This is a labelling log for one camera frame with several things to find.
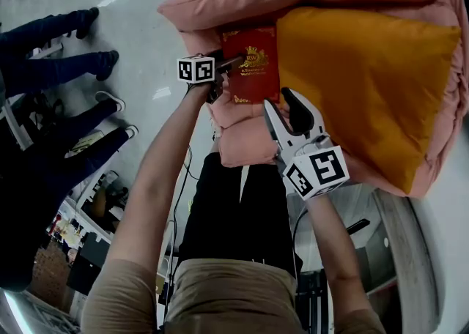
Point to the person's right forearm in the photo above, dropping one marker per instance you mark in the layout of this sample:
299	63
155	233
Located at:
337	252

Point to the orange cushion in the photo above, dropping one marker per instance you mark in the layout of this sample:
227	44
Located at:
366	87

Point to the person's beige shirt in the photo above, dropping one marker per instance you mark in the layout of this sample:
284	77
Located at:
227	299

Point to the grey wooden table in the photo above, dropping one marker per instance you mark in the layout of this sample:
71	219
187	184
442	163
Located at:
329	208

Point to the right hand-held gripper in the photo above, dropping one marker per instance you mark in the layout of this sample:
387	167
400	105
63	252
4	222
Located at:
315	167

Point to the person's black trousers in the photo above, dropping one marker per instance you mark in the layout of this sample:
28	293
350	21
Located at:
234	215

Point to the person's left shoe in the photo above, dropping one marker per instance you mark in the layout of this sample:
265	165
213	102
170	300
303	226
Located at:
217	129

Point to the person's left forearm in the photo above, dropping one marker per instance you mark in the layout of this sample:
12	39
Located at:
161	178

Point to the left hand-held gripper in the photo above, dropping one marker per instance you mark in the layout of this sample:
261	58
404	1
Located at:
196	69

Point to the black smartphone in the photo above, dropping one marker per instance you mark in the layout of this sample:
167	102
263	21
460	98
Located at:
358	226

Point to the red gold-trimmed book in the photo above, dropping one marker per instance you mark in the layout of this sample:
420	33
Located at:
253	80

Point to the cluttered white workbench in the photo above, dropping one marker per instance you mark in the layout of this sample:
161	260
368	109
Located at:
84	237

